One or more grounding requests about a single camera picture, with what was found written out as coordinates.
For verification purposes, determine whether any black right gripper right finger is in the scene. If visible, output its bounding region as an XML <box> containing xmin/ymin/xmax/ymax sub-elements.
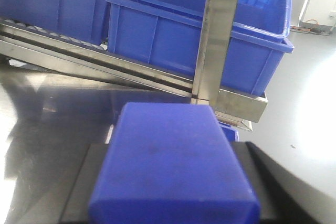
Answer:
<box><xmin>230</xmin><ymin>141</ymin><xmax>323</xmax><ymax>224</ymax></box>

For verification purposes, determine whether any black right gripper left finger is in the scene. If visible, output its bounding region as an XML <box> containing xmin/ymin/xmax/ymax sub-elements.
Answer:
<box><xmin>59</xmin><ymin>144</ymin><xmax>108</xmax><ymax>223</ymax></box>

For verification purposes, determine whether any blue plastic bottle part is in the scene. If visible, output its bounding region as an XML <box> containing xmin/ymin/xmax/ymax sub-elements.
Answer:
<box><xmin>88</xmin><ymin>102</ymin><xmax>261</xmax><ymax>223</ymax></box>

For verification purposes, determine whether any middle blue storage bin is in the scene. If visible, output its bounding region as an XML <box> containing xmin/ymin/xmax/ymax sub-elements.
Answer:
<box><xmin>106</xmin><ymin>0</ymin><xmax>294</xmax><ymax>96</ymax></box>

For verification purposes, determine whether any blue storage bin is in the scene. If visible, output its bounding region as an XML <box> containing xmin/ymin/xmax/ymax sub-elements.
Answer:
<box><xmin>1</xmin><ymin>0</ymin><xmax>110</xmax><ymax>45</ymax></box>
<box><xmin>106</xmin><ymin>0</ymin><xmax>294</xmax><ymax>96</ymax></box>

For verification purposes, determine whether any left blue storage bin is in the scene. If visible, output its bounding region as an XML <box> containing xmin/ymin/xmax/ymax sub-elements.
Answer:
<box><xmin>1</xmin><ymin>0</ymin><xmax>110</xmax><ymax>45</ymax></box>

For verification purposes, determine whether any stainless steel table rack frame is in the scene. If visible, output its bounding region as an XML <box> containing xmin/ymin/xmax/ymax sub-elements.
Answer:
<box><xmin>1</xmin><ymin>0</ymin><xmax>268</xmax><ymax>131</ymax></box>

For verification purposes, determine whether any orange cable on floor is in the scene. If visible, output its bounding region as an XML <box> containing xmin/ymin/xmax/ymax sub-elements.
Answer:
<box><xmin>290</xmin><ymin>18</ymin><xmax>332</xmax><ymax>36</ymax></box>

